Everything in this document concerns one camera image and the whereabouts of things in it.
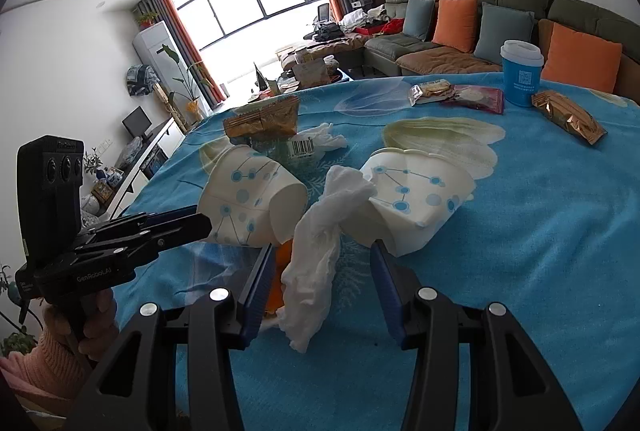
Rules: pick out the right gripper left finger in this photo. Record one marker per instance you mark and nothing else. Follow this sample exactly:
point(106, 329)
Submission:
point(171, 369)

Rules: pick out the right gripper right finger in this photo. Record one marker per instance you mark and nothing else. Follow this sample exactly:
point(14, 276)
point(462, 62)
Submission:
point(511, 386)

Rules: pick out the orange peel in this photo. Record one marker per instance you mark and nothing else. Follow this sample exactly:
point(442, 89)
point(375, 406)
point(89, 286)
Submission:
point(282, 257)

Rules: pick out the white tissue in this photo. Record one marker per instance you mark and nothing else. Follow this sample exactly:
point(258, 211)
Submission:
point(308, 278)

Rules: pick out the white dotted paper bowl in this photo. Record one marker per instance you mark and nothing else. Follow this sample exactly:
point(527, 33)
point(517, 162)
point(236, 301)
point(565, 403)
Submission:
point(251, 200)

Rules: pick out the gold foil snack wrapper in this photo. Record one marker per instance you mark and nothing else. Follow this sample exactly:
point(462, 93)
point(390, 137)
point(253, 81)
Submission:
point(272, 118)

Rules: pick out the pink sleeve left forearm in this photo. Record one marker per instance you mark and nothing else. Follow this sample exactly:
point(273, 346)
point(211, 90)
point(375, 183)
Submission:
point(48, 376)

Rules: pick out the person's left hand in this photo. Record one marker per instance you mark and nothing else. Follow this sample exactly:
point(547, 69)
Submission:
point(91, 321)

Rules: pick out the small black monitor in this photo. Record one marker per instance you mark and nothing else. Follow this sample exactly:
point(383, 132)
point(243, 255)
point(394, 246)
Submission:
point(137, 123)

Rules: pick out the white black TV cabinet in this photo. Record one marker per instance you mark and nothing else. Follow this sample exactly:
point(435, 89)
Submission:
point(163, 141)

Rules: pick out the tall potted plant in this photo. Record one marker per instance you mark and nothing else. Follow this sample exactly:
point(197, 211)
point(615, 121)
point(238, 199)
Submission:
point(191, 92)

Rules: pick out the white standing air conditioner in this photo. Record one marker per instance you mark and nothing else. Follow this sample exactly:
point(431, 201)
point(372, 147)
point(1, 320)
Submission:
point(146, 44)

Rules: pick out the left grey orange curtain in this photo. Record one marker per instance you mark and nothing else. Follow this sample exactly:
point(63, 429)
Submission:
point(165, 10)

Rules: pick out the cluttered coffee table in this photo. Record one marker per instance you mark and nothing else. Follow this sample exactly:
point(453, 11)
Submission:
point(314, 65)

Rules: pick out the gold snack packet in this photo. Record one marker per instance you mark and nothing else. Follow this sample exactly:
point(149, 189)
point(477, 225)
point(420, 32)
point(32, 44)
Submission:
point(569, 116)

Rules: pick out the red pink snack packet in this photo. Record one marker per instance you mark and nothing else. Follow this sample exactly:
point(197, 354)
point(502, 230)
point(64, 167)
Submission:
point(441, 91)

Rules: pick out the blue white paper cup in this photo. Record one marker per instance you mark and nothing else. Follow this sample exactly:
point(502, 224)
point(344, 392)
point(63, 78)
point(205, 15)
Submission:
point(522, 63)

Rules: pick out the orange cushion near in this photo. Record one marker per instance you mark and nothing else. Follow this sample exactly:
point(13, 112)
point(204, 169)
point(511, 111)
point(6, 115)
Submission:
point(582, 59)

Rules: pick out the orange cushion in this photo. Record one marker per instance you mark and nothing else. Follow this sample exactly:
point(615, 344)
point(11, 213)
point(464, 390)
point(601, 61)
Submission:
point(582, 59)
point(456, 24)

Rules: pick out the grey-blue cushion near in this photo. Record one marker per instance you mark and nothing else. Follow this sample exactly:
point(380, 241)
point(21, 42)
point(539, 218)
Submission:
point(498, 25)

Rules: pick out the grey-blue cushion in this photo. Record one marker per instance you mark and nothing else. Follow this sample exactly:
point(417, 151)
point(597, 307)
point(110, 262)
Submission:
point(418, 18)
point(498, 25)

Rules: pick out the orange cushion far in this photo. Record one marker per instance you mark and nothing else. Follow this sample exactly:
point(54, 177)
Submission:
point(456, 24)

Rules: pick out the dark green sectional sofa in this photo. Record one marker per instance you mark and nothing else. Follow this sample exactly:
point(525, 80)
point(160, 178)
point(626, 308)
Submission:
point(397, 54)

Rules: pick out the grey-blue cushion far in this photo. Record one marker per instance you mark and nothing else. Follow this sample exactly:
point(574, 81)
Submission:
point(418, 18)

